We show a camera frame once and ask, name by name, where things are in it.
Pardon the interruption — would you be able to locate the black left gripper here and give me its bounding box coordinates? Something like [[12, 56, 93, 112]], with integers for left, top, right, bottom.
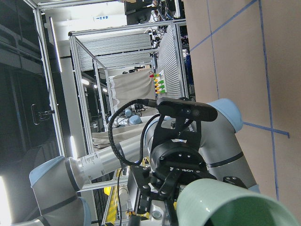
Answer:
[[130, 140, 247, 214]]

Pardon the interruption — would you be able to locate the black braided camera cable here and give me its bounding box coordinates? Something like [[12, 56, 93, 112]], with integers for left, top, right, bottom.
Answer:
[[108, 98, 158, 165]]

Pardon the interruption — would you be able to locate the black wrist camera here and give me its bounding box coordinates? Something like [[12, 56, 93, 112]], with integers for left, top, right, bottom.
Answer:
[[157, 97, 218, 121]]

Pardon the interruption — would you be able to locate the pale green cup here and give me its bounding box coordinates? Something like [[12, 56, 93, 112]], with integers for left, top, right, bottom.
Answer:
[[176, 179, 299, 226]]

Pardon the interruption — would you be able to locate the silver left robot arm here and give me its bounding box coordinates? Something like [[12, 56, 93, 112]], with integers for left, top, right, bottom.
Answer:
[[25, 98, 258, 226]]

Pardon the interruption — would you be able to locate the aluminium frame enclosure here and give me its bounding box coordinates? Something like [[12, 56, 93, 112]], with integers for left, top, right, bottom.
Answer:
[[27, 0, 188, 226]]

